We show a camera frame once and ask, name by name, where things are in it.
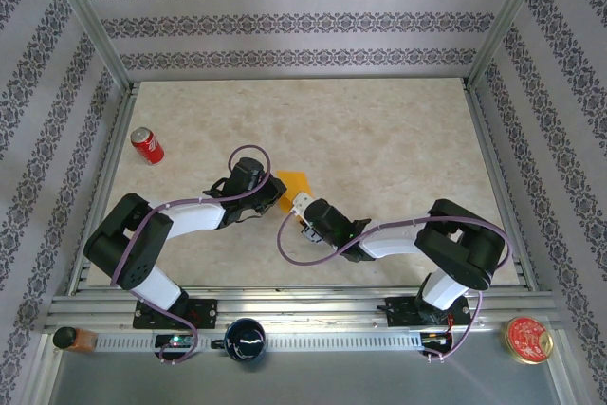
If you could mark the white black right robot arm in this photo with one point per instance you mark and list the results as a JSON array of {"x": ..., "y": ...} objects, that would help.
[{"x": 389, "y": 241}]

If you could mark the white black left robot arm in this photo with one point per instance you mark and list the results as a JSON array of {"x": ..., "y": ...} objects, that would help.
[{"x": 196, "y": 217}]

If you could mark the red soda can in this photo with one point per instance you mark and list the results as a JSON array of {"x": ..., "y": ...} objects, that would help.
[{"x": 148, "y": 146}]

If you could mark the dark blue mug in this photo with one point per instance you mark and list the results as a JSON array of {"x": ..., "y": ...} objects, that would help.
[{"x": 246, "y": 341}]

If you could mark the small circuit board green light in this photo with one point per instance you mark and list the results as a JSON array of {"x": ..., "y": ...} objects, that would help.
[{"x": 175, "y": 341}]

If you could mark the red round tin gold rim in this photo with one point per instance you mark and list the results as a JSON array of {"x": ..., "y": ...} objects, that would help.
[{"x": 526, "y": 341}]

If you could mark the brown bottle black cap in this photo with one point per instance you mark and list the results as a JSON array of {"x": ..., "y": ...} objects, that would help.
[{"x": 78, "y": 339}]

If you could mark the long aluminium base rail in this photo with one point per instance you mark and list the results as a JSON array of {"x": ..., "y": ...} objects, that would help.
[{"x": 294, "y": 303}]

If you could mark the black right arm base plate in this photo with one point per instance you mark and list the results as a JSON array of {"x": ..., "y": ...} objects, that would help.
[{"x": 398, "y": 312}]

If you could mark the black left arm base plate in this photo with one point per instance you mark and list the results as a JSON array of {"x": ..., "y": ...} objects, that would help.
[{"x": 208, "y": 312}]

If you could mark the aluminium side rail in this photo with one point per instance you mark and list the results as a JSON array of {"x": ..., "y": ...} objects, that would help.
[
  {"x": 115, "y": 139},
  {"x": 488, "y": 139}
]

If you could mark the aluminium frame post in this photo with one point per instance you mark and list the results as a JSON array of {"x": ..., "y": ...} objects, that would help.
[
  {"x": 87, "y": 21},
  {"x": 509, "y": 21}
]

